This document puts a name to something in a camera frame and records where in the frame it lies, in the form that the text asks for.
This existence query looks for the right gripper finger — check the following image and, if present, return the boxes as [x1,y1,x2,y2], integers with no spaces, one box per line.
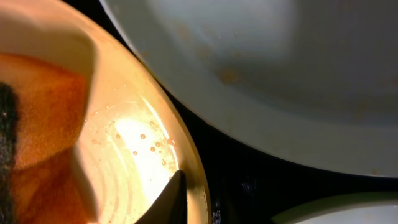
[135,170,187,224]

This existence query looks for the yellow plate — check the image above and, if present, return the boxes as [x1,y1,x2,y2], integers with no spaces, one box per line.
[1,0,211,223]

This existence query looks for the green and orange sponge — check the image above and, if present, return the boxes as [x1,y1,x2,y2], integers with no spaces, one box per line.
[1,54,88,223]

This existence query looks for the round black serving tray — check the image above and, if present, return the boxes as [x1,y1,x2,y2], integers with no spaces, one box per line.
[72,1,397,223]

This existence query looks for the far light green plate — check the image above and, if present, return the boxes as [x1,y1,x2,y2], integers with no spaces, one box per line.
[102,0,397,177]

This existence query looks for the light green plate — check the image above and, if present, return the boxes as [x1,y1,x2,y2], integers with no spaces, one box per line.
[271,192,397,224]
[102,0,397,177]

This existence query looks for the near light green plate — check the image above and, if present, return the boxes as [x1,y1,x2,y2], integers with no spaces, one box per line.
[271,192,397,224]

